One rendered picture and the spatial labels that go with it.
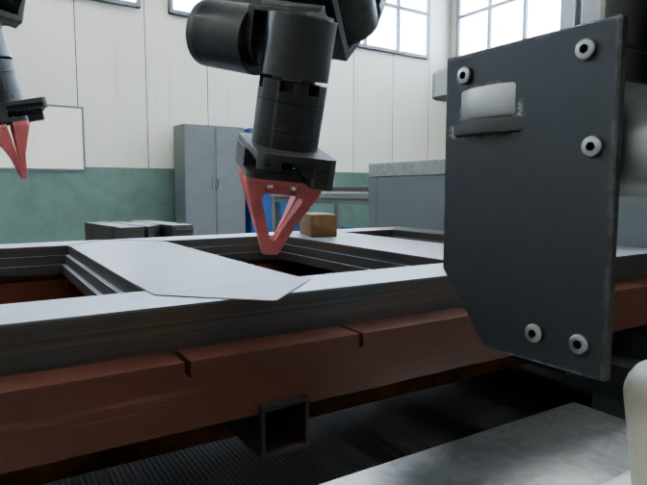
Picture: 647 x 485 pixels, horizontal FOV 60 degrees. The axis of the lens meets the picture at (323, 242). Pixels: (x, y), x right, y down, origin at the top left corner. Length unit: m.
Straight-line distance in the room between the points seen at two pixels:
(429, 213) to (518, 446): 0.94
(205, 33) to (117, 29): 8.95
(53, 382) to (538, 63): 0.39
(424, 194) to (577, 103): 1.29
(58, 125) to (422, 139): 7.11
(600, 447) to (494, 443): 0.12
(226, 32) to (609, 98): 0.31
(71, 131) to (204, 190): 2.05
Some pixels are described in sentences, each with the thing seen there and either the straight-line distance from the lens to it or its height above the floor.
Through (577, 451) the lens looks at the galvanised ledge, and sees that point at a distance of 0.72.
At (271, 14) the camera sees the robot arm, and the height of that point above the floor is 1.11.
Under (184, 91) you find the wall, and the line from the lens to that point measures 9.58.
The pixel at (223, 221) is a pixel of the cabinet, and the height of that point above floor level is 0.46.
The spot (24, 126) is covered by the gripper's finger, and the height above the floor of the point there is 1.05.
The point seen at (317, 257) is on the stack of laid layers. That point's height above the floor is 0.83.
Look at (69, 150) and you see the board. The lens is 8.99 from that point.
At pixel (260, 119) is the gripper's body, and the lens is 0.47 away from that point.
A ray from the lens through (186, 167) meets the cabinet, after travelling 8.78.
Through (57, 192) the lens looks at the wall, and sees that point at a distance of 8.96.
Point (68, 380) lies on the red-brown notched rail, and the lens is 0.48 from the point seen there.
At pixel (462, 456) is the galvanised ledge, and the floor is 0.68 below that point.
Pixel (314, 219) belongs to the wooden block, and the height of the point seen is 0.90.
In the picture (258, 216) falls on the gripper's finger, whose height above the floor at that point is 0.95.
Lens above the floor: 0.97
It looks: 5 degrees down
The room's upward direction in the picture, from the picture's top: straight up
